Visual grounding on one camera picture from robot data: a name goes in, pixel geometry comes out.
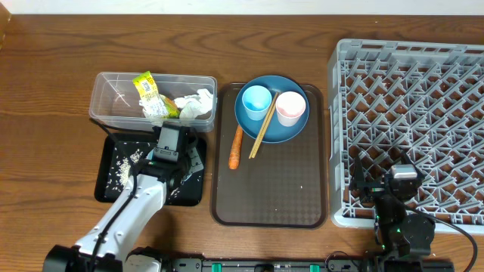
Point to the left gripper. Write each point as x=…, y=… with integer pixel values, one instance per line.
x=193, y=143

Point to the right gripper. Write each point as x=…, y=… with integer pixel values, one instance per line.
x=358, y=183

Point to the white napkin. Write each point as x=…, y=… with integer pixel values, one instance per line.
x=195, y=109

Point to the yellow green snack wrapper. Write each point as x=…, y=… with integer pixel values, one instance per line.
x=151, y=99

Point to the light blue rice bowl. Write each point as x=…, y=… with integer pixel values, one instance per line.
x=173, y=167

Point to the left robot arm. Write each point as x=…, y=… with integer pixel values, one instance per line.
x=153, y=183

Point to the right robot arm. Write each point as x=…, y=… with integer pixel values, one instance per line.
x=405, y=238

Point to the grey dishwasher rack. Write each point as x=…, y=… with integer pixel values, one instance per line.
x=423, y=99

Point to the white rice pile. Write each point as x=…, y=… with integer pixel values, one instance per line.
x=119, y=169

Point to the black plastic tray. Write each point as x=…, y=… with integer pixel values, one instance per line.
x=189, y=194

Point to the orange carrot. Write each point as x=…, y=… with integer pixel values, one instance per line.
x=234, y=156

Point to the brown serving tray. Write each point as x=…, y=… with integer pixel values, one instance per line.
x=283, y=186

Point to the clear plastic bin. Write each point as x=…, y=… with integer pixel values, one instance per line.
x=115, y=100

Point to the dark blue plate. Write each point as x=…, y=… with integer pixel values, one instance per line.
x=276, y=132

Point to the pink cup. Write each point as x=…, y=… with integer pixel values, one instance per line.
x=290, y=106

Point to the light blue cup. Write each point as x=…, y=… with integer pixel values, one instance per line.
x=256, y=100

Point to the right wooden chopstick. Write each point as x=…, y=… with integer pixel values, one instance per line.
x=264, y=130

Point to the wooden chopstick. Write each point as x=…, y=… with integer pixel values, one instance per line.
x=261, y=130
x=264, y=130

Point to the left wooden chopstick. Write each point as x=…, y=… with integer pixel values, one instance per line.
x=261, y=130

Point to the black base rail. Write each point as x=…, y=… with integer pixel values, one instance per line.
x=264, y=265

